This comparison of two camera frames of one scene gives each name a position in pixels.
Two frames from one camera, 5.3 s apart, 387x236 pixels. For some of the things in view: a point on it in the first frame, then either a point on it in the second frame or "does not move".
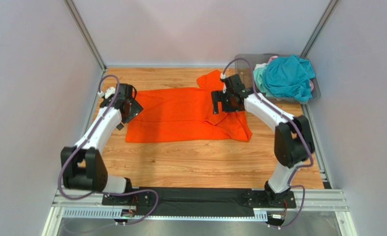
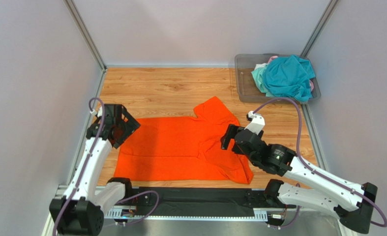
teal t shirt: x=287 y=76 does not move
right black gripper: x=222 y=101 to x=234 y=141
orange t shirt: x=187 y=114 to x=187 y=149
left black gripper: x=136 y=108 to x=121 y=137
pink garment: x=272 y=58 does not move
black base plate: x=205 y=202 does not move
